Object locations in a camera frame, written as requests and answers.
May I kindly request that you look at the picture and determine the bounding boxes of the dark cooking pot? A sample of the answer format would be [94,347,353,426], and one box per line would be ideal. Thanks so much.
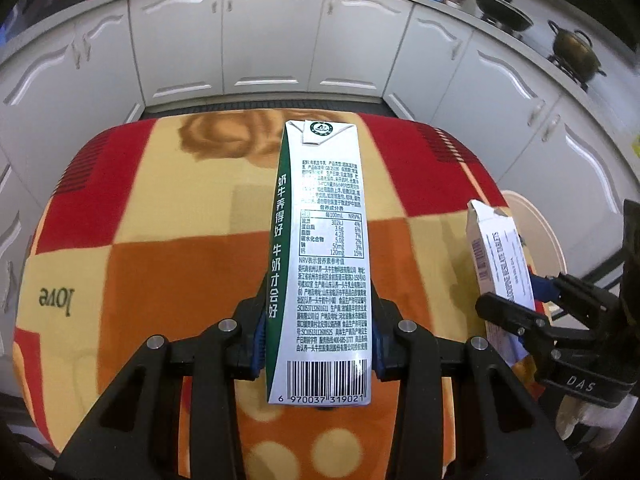
[548,20,606,90]

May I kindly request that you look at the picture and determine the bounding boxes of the white base cabinets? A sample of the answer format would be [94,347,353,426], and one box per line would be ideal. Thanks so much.
[0,0,640,351]

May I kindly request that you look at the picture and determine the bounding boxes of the green white milk carton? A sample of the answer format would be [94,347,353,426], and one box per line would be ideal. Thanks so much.
[265,120,373,408]

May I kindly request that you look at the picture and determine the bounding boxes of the white levamlodipine medicine box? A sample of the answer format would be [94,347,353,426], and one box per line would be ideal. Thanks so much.
[465,198,537,366]

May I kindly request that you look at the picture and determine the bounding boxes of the colourful checked blanket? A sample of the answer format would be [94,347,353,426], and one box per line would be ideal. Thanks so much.
[14,110,506,479]

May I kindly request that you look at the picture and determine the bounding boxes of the white round trash bin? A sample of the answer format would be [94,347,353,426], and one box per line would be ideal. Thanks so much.
[501,190,567,276]

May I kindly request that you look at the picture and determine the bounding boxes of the black wok pan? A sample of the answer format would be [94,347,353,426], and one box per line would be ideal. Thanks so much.
[475,0,534,37]

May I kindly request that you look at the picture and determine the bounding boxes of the right hand white glove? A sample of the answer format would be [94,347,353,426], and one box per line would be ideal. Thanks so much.
[555,394,639,450]

